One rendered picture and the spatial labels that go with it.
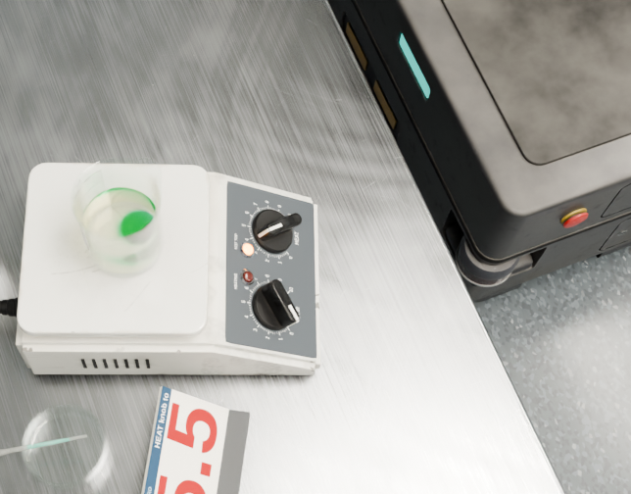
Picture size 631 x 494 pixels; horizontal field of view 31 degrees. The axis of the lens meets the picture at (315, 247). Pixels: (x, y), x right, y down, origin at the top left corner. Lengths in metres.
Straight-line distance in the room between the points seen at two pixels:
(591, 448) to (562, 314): 0.20
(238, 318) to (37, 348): 0.13
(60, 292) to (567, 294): 1.08
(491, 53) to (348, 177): 0.57
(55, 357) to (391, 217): 0.27
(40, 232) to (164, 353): 0.11
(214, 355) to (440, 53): 0.73
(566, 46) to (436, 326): 0.67
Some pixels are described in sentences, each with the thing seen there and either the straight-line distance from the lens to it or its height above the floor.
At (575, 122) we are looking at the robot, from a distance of 1.40.
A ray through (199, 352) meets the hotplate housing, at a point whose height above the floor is 0.82.
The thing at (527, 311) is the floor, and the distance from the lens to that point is 1.69.
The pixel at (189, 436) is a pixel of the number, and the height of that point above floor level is 0.77.
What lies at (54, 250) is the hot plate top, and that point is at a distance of 0.76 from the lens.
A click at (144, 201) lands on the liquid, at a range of 0.73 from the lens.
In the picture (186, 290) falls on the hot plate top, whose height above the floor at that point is 0.84.
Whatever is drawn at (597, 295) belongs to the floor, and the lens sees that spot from 1.72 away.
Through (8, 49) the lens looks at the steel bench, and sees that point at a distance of 0.94.
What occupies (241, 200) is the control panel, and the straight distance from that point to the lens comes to 0.80.
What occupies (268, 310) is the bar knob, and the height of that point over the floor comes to 0.80.
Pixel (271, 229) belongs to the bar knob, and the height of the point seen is 0.82.
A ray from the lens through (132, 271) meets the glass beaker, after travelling 0.74.
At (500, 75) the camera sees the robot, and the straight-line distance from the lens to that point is 1.41.
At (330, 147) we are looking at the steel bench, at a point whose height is 0.75.
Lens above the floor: 1.54
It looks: 67 degrees down
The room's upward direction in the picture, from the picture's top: 11 degrees clockwise
